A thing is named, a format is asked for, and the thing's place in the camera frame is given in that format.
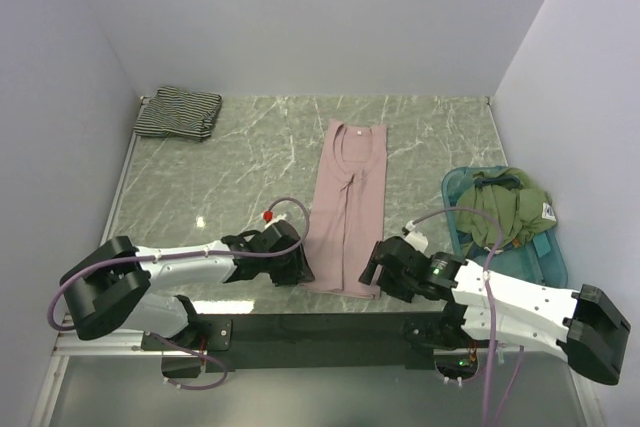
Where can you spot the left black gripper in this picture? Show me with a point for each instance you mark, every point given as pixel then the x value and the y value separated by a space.
pixel 298 270

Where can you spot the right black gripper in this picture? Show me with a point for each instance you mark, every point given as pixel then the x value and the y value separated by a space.
pixel 395 291

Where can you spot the pink tank top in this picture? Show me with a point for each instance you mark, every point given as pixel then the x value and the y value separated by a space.
pixel 347 209

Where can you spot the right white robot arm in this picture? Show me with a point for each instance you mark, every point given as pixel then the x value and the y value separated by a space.
pixel 583 328

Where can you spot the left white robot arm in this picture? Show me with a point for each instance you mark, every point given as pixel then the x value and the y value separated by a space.
pixel 121 285

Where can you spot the green tank top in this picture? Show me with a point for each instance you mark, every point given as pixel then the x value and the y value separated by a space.
pixel 502 207

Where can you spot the striped folded tank top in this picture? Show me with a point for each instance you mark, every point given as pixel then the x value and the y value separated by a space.
pixel 174 112

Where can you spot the black base beam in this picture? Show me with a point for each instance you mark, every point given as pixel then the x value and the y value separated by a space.
pixel 409 339

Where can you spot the teal plastic bin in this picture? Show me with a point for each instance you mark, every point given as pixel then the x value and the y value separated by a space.
pixel 538 261

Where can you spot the aluminium rail frame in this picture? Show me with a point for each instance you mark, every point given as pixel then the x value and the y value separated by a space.
pixel 125 343

